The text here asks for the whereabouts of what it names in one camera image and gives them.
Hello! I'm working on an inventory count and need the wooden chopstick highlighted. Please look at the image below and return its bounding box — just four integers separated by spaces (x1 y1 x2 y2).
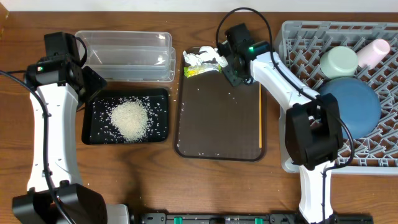
259 84 262 149

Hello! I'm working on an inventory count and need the white tissue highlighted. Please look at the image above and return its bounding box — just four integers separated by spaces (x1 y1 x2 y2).
183 46 228 68

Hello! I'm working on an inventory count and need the green snack wrapper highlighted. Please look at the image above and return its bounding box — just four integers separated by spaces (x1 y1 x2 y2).
184 63 221 78

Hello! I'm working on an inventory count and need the pile of white rice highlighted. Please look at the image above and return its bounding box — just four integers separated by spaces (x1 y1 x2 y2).
111 102 148 141

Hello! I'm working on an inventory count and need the mint green bowl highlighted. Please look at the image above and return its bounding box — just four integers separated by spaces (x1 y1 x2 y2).
320 46 359 79

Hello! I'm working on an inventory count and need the dark blue plate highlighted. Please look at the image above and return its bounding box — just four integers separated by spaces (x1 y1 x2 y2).
318 77 381 139

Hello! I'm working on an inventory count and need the pink cup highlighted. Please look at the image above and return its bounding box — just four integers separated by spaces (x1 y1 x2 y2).
356 39 391 69

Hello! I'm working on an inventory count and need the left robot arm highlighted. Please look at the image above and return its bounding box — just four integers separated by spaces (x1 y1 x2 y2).
12 32 108 223

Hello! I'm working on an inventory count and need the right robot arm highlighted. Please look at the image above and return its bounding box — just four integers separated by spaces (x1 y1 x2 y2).
217 24 343 223

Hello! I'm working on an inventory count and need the black waste tray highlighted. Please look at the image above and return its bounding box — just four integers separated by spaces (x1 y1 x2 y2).
81 88 169 145

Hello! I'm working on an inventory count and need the grey dishwasher rack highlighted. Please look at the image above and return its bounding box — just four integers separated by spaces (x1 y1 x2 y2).
274 21 397 176

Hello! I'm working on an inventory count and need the clear plastic bin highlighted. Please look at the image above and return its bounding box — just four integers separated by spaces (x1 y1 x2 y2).
75 30 176 82

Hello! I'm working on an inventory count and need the dark brown serving tray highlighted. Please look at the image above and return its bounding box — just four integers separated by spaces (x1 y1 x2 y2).
173 71 267 162

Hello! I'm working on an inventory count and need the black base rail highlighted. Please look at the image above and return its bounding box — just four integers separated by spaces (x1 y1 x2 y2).
107 203 374 224

